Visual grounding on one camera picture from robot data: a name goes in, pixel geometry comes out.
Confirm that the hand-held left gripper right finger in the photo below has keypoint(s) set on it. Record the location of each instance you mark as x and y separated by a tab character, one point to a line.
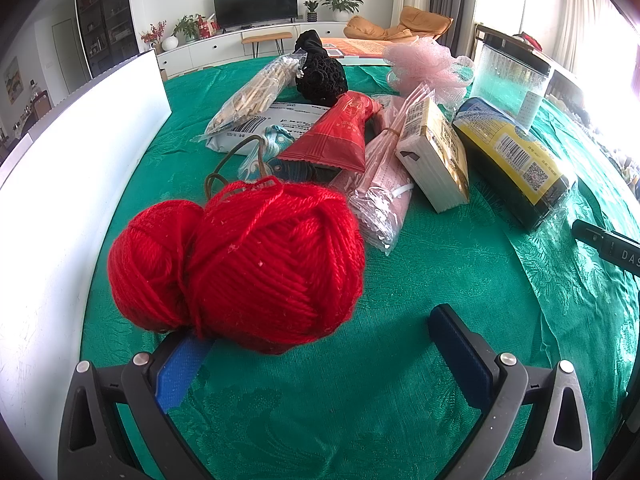
460	355

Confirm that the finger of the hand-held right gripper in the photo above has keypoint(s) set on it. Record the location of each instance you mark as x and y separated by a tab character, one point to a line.
610	247

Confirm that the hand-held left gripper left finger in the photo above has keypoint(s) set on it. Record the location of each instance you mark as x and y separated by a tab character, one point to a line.
180	370

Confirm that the red yarn ball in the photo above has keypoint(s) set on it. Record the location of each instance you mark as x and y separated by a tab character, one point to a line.
270	260

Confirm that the white cardboard box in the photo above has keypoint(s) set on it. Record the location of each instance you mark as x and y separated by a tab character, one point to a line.
75	185

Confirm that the green tablecloth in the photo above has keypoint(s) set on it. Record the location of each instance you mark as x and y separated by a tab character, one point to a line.
400	270

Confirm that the yellow and blue sponge pack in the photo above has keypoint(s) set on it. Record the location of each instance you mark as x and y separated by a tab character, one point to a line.
520	160

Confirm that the pink clear-wrapped packet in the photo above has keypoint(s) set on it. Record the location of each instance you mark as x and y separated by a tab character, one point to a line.
380	185

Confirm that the clear jar with black lid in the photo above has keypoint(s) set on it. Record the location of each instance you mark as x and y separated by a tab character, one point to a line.
505	80

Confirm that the white and yellow tissue pack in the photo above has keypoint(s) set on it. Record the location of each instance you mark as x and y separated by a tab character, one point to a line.
435	155

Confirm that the wooden slatted chair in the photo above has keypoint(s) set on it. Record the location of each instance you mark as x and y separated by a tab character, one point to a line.
520	42

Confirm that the dark blue knitted item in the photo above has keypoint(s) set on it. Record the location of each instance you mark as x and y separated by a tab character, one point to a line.
300	171

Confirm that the white sheer curtain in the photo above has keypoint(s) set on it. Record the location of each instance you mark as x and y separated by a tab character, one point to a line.
580	10

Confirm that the light blue fabric pouch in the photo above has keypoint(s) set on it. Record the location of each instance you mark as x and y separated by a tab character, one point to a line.
272	142

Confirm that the red foil packet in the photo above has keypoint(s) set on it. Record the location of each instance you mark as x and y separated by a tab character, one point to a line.
340	132

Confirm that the pink mesh bath pouf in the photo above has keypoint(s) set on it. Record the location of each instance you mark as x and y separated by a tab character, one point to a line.
425	67

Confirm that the white mailing bag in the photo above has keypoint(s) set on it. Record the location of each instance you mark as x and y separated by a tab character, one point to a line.
290	117

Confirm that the clear packet of wooden sticks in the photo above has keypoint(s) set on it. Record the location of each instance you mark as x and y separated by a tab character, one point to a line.
255	92

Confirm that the orange lounge chair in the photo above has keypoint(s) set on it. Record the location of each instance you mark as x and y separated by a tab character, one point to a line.
415	22

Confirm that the black mesh cloth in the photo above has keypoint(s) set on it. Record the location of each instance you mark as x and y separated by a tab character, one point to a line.
320	77

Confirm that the orange flat box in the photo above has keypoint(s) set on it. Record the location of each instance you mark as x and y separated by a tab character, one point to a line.
360	47

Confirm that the white television cabinet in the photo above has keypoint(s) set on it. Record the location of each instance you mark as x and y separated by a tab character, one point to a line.
210	50

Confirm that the red flowers in white vase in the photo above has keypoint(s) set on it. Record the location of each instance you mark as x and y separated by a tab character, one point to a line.
157	35

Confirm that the bushy green potted plant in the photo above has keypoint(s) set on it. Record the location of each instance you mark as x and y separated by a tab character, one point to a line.
186	26

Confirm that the wooden stool with metal legs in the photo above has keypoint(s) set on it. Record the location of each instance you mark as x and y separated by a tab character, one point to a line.
265	36

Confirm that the red gift boxes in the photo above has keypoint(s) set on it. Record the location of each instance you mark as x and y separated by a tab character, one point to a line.
207	26

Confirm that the large green potted plant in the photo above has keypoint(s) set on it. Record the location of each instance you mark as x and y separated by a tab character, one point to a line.
342	2

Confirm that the dark glass bookshelf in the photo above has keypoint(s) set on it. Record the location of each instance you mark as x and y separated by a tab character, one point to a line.
105	15

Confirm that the black television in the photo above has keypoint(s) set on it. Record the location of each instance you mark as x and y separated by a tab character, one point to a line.
255	4

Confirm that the small green potted plant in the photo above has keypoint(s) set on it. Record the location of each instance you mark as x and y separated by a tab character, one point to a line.
311	9

